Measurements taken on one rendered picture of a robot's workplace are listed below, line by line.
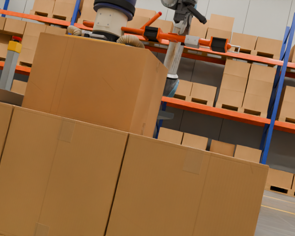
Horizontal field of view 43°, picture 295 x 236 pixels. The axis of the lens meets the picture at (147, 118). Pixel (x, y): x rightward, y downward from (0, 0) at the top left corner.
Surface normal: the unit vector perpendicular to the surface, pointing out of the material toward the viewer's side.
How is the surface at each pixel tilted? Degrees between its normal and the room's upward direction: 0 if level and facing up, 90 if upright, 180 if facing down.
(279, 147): 90
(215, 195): 90
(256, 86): 90
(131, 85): 90
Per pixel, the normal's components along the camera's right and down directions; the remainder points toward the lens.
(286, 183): -0.16, -0.09
